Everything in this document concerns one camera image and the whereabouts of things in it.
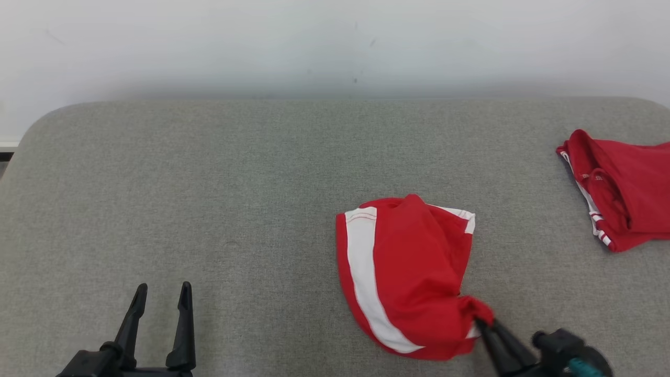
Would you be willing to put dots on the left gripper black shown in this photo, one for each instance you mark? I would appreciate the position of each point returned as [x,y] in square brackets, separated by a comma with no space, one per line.
[152,373]

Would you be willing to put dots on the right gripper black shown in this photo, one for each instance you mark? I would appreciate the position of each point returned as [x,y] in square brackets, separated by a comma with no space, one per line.
[544,372]

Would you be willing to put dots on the red shorts white stripe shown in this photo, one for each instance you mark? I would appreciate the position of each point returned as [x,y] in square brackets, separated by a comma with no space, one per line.
[413,272]

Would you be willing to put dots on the red shirt white sleeves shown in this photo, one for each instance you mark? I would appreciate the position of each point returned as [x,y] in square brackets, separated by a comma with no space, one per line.
[633,188]

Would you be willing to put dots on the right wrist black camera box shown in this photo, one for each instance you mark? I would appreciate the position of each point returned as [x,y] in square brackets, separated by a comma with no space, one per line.
[557,345]

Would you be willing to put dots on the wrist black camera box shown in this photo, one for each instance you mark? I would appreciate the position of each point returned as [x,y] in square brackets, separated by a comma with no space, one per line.
[89,364]
[557,345]

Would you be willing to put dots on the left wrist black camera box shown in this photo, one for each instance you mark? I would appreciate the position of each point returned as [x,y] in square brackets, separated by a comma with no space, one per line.
[89,364]

